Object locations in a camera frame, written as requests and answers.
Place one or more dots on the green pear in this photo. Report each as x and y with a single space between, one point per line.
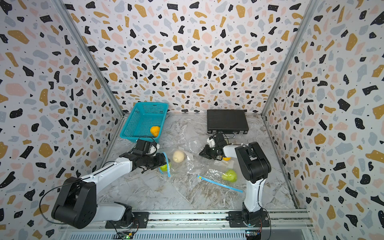
230 176
165 168

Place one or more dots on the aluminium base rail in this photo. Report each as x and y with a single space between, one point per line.
278 224

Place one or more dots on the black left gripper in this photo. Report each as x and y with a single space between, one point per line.
160 160

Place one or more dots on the teal plastic basket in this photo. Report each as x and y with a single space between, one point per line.
144 116

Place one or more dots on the clear zip-top bag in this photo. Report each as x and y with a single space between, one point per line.
184 174
222 173

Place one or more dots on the black ribbed carrying case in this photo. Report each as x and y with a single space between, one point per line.
227 122

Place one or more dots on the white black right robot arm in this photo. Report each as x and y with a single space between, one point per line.
255 168

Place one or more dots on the beige fruit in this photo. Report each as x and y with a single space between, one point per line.
178 156

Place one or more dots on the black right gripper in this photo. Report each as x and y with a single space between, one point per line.
205 153

